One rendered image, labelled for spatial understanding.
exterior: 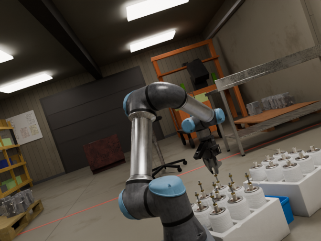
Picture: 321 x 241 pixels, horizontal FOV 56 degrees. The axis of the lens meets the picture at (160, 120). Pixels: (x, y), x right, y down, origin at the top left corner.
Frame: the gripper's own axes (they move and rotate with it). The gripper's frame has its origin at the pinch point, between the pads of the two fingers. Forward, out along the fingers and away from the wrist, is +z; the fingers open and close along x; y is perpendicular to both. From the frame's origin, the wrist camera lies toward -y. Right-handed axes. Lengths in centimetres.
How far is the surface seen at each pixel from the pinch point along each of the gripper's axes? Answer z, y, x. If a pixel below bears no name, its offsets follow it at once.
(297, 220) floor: 34.5, 19.0, -28.1
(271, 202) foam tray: 16.5, 1.1, -31.1
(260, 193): 11.1, -0.5, -28.3
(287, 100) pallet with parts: 7, 340, 171
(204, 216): 11.5, -26.3, -14.7
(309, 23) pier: -90, 321, 89
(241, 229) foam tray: 18.6, -20.8, -30.4
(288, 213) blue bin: 29.7, 16.2, -26.0
